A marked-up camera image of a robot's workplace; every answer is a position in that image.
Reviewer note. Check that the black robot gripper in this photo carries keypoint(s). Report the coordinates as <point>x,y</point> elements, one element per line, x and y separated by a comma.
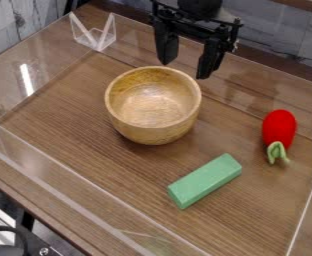
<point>197,19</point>

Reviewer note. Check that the red felt strawberry toy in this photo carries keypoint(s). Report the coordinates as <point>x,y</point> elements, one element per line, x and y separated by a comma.
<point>277,133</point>

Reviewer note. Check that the light wooden bowl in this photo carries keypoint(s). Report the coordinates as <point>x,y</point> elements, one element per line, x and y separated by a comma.
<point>153,102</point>

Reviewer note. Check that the green rectangular block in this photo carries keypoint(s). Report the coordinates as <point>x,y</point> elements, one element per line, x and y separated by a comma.
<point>192,187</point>

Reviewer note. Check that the clear acrylic corner bracket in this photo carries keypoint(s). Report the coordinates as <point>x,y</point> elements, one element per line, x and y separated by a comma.
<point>94,38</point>

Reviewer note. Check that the clear acrylic tray wall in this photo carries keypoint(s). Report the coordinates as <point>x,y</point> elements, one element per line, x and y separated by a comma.
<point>102,186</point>

